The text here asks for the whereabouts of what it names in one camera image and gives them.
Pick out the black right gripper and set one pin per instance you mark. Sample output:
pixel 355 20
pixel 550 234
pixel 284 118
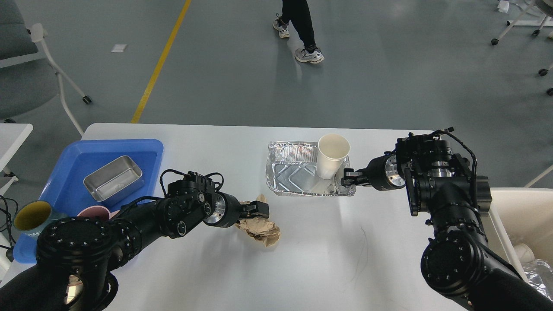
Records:
pixel 381 173

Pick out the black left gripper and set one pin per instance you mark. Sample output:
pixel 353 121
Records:
pixel 227 210

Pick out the brown paper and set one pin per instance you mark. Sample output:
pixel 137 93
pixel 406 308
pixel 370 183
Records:
pixel 263 230

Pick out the white paper cup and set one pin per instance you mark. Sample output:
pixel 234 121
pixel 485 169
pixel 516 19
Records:
pixel 332 150

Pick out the aluminium foil tray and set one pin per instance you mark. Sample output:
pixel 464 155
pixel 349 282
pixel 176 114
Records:
pixel 291 171

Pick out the square steel tray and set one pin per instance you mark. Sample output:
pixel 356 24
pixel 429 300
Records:
pixel 114 181

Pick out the pink mug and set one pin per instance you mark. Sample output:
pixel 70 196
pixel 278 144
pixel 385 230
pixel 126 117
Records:
pixel 97 211

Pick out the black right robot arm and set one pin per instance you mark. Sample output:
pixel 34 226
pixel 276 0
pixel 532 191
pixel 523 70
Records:
pixel 439 173

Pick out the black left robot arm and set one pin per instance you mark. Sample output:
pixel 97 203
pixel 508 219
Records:
pixel 75 256

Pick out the white bin right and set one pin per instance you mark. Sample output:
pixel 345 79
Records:
pixel 521 215

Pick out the passerby in black trousers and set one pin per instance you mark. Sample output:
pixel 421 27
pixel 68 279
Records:
pixel 297 13

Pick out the white cup in bin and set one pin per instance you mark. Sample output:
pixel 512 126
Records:
pixel 524 253

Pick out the blue plastic tray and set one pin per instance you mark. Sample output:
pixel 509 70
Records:
pixel 65 190

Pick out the crumpled foil in bin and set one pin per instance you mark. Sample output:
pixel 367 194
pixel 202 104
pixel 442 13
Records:
pixel 540 276

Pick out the paper scrap on floor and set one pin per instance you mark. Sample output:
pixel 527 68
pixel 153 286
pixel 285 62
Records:
pixel 119 48

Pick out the teal mug yellow inside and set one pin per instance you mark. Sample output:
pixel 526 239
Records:
pixel 33 218

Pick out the white side table left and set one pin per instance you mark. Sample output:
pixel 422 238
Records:
pixel 12 136

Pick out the grey office chair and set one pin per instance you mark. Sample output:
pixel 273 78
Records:
pixel 29 76

